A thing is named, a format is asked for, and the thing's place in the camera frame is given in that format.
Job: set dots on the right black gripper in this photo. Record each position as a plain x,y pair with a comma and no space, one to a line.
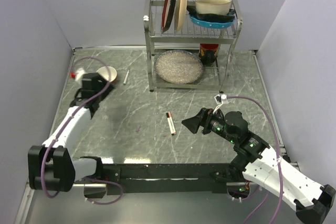
206,115

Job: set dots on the white pen orange cap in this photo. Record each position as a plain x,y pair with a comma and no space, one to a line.
172,124

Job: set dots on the white marker black tip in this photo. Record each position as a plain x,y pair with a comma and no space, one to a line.
170,123

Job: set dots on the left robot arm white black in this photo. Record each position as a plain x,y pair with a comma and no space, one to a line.
50,167

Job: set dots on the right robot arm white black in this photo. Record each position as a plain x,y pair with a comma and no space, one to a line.
257,161

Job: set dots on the green tipped white pen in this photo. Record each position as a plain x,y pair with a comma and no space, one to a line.
126,77

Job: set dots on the speckled grey plate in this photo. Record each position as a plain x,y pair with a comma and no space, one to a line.
178,67

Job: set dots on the steel dish rack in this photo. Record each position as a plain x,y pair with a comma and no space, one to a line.
188,38

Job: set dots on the red black mug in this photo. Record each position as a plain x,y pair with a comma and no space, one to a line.
208,53

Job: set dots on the blue dotted dish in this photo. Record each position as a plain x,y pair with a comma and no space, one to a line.
212,25

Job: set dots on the small cream bowl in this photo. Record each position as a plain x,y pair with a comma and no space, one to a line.
108,73

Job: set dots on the black dish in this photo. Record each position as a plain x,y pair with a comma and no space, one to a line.
214,18

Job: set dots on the beige plate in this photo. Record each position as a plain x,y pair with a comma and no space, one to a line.
180,12

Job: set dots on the red black plate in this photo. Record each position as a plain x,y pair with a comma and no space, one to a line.
167,14

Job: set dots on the cream ceramic bowl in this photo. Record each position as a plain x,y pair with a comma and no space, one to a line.
217,7

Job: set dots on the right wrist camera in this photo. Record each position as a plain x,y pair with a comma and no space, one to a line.
221,99

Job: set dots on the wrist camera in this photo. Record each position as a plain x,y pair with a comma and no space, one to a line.
221,99
77,75

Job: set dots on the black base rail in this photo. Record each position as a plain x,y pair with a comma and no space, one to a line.
165,178

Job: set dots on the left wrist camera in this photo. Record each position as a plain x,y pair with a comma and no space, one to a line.
77,75

